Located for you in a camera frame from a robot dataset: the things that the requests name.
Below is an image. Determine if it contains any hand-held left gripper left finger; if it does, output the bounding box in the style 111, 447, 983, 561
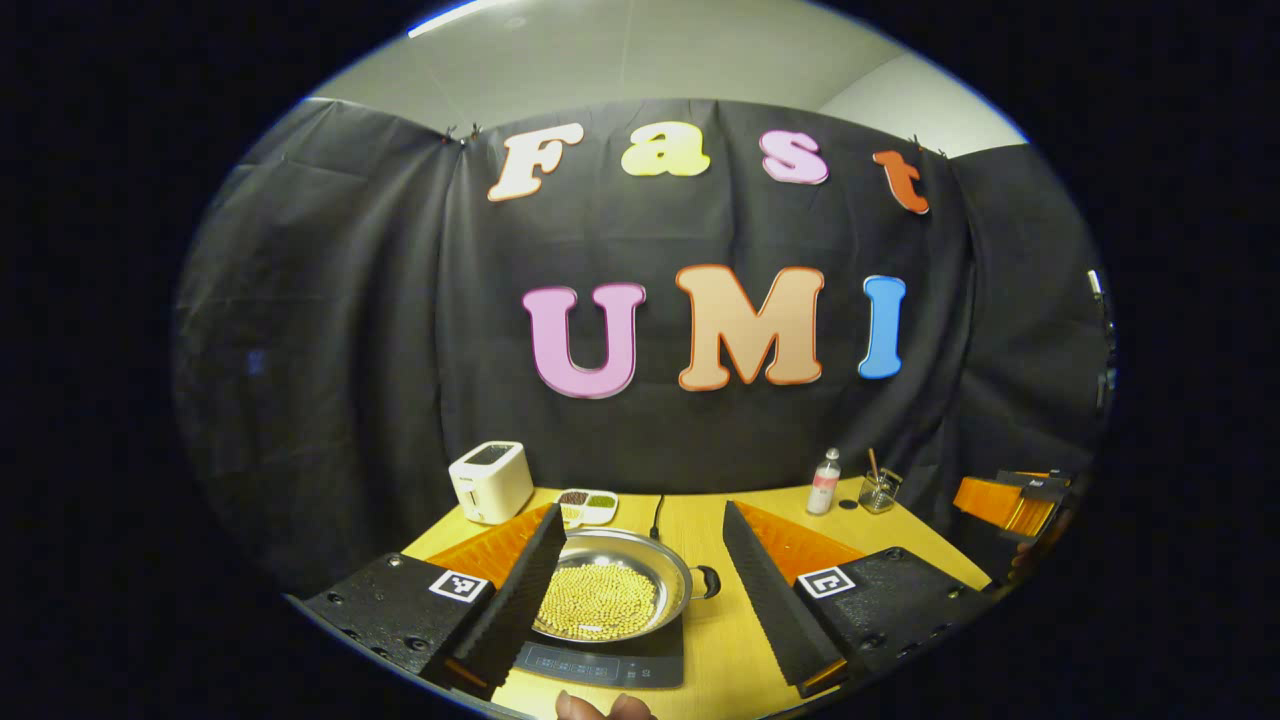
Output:
298, 502, 569, 701

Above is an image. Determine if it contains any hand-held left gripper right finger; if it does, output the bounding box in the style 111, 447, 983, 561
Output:
722, 500, 995, 701

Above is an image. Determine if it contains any pile of yellow beans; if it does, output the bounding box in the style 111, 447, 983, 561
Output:
540, 562, 659, 637

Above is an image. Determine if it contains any stainless steel pot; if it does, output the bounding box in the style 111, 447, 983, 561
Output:
530, 528, 722, 644

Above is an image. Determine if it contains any black induction cooktop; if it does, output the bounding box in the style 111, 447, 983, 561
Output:
512, 612, 687, 689

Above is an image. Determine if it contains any white divided snack dish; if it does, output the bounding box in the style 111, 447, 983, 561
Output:
556, 488, 619, 529

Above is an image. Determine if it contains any white toaster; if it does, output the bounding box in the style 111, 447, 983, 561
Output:
448, 441, 535, 525

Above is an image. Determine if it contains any clear bottle pink label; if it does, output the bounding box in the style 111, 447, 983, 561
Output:
806, 448, 842, 516

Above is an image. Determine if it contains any metal wire holder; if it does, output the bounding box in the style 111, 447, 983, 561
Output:
858, 468, 903, 515

